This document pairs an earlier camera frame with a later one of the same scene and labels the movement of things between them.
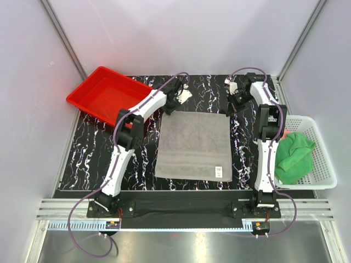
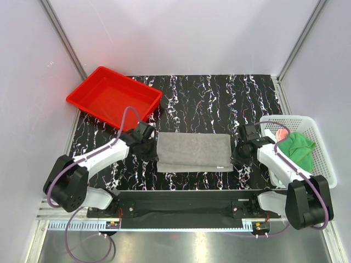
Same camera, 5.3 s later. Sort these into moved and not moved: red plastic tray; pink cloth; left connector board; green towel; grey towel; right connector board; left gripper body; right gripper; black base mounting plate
Moved: left gripper body; right gripper; grey towel
Not moved: right connector board; pink cloth; green towel; black base mounting plate; red plastic tray; left connector board
